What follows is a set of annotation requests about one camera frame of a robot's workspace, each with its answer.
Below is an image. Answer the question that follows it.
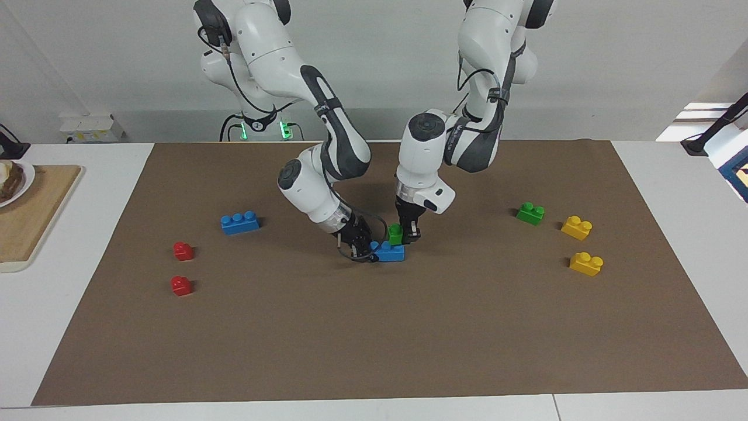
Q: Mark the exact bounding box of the white plate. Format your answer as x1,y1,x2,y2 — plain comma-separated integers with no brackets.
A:
0,161,36,208

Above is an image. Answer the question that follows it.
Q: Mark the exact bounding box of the white power strip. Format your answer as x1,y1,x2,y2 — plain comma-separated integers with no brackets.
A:
58,114,126,143

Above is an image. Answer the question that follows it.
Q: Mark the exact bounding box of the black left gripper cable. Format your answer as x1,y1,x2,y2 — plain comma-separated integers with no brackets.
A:
457,50,504,123

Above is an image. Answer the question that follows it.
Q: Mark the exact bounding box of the yellow two-stud toy brick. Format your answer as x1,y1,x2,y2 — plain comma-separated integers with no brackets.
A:
569,251,604,277
560,215,593,241

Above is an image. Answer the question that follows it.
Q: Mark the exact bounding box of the white and blue device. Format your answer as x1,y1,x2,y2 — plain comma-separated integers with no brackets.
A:
704,120,748,203

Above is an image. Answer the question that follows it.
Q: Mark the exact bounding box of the black right base cable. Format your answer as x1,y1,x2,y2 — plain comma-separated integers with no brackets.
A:
220,113,244,142

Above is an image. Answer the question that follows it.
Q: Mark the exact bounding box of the brown food on plate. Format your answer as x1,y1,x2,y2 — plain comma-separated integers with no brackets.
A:
0,163,24,199

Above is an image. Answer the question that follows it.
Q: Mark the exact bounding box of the brown paper table mat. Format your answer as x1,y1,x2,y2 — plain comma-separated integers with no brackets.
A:
31,139,748,407

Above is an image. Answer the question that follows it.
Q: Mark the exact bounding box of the wooden cutting board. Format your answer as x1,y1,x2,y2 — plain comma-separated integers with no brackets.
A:
0,165,82,274

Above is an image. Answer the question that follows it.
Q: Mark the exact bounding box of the blue three-stud toy brick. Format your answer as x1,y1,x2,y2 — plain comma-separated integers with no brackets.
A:
373,240,406,263
220,210,261,236

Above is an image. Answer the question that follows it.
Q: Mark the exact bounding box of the black clamp mount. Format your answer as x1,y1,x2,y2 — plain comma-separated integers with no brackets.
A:
0,124,31,160

